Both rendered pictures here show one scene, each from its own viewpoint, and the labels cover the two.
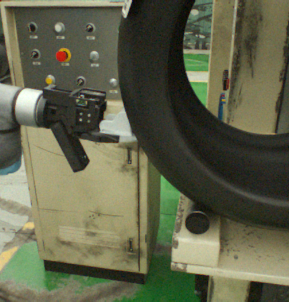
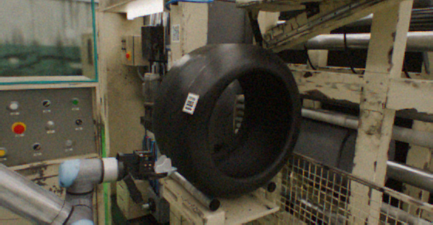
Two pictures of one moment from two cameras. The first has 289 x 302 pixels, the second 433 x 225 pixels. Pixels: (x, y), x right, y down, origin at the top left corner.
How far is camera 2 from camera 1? 64 cm
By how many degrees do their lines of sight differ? 44
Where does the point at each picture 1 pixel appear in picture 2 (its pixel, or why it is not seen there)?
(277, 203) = (249, 180)
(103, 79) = (59, 141)
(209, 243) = (220, 213)
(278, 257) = (240, 210)
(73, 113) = (142, 165)
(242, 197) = (236, 182)
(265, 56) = not seen: hidden behind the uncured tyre
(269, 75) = not seen: hidden behind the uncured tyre
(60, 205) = not seen: outside the picture
